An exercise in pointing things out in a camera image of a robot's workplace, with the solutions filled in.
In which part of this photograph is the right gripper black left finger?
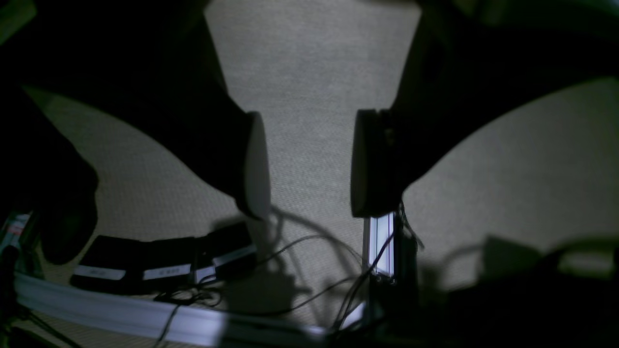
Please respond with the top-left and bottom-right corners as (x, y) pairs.
(145, 0), (271, 219)

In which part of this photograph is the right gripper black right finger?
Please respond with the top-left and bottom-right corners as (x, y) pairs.
(350, 0), (619, 218)

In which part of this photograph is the black power strip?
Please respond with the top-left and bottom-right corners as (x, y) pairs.
(70, 223), (257, 295)

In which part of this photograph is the aluminium upright post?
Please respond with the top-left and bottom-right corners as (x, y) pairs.
(363, 212), (396, 277)

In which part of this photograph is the aluminium frame rail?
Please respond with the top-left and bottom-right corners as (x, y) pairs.
(14, 273), (327, 348)

